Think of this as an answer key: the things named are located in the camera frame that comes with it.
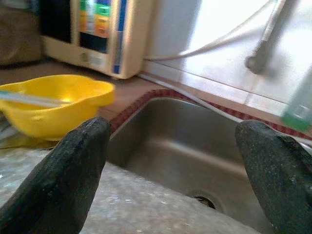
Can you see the bubble wrap sheet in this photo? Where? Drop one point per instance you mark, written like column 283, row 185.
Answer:
column 146, row 207

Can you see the dish soap bottle blue cap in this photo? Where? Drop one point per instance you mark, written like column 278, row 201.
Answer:
column 299, row 109

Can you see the steel faucet pipe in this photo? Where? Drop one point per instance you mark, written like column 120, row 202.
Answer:
column 265, row 46

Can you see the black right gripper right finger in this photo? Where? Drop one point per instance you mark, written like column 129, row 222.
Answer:
column 282, row 185

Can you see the steel sink basin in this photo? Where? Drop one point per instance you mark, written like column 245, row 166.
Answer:
column 175, row 146

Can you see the yellow plastic bowl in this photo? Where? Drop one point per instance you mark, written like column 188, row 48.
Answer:
column 36, row 122

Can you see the jar with brown contents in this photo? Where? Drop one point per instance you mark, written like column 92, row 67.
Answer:
column 19, row 36

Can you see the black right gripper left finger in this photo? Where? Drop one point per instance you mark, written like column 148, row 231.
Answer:
column 56, row 185

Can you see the white chopsticks green blue joint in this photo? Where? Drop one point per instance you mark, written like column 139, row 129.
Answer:
column 29, row 98

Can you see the beige water ionizer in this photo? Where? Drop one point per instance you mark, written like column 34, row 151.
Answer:
column 97, row 48

